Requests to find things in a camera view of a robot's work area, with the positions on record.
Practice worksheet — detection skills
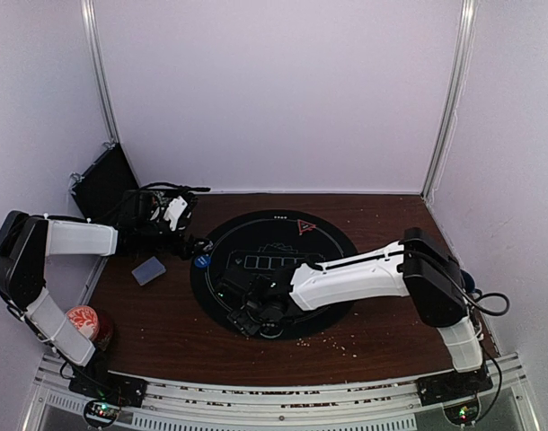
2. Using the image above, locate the blue small blind button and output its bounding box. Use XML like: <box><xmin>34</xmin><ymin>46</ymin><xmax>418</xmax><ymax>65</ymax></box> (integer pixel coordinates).
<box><xmin>193</xmin><ymin>254</ymin><xmax>211</xmax><ymax>268</ymax></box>

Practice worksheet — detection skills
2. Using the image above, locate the red triangle marker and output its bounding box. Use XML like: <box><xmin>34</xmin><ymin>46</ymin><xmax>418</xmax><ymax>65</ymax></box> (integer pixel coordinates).
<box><xmin>296</xmin><ymin>219</ymin><xmax>316</xmax><ymax>235</ymax></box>

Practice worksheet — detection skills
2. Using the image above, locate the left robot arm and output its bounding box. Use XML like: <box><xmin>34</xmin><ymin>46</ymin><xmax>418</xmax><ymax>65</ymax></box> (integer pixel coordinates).
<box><xmin>0</xmin><ymin>181</ymin><xmax>211</xmax><ymax>399</ymax></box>

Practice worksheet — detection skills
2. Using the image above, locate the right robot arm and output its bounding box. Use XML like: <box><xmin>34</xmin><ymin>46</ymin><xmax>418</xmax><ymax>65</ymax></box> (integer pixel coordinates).
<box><xmin>214</xmin><ymin>228</ymin><xmax>509</xmax><ymax>397</ymax></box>

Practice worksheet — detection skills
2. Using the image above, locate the grey card deck box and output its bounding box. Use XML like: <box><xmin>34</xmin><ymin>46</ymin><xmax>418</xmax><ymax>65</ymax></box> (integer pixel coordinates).
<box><xmin>131</xmin><ymin>257</ymin><xmax>166</xmax><ymax>286</ymax></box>

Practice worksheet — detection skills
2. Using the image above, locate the round black poker mat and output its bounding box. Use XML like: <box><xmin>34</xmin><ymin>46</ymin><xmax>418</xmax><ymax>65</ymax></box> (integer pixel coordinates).
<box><xmin>190</xmin><ymin>209</ymin><xmax>358</xmax><ymax>339</ymax></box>

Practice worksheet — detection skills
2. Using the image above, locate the black poker set case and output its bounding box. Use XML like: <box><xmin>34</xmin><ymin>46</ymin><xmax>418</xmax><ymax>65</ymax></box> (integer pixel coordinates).
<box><xmin>69</xmin><ymin>142</ymin><xmax>192</xmax><ymax>225</ymax></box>

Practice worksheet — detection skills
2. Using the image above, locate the red patterned tin can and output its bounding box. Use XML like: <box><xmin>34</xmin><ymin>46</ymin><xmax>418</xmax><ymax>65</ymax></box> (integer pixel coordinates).
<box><xmin>66</xmin><ymin>305</ymin><xmax>115</xmax><ymax>351</ymax></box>

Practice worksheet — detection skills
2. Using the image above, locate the dark blue mug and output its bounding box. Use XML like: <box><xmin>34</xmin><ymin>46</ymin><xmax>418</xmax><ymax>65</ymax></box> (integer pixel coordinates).
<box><xmin>460</xmin><ymin>269</ymin><xmax>482</xmax><ymax>299</ymax></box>

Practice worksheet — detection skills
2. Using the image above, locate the aluminium front rail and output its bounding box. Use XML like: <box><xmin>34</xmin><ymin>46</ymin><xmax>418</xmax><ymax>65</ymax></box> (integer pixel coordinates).
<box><xmin>29</xmin><ymin>352</ymin><xmax>534</xmax><ymax>431</ymax></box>

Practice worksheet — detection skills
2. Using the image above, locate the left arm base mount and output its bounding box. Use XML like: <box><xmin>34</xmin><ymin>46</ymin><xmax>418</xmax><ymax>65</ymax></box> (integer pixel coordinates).
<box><xmin>68</xmin><ymin>374</ymin><xmax>147</xmax><ymax>429</ymax></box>

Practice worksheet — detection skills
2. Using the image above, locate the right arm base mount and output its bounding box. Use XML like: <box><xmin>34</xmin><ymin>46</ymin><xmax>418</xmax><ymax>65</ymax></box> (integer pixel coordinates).
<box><xmin>416</xmin><ymin>370</ymin><xmax>493</xmax><ymax>427</ymax></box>

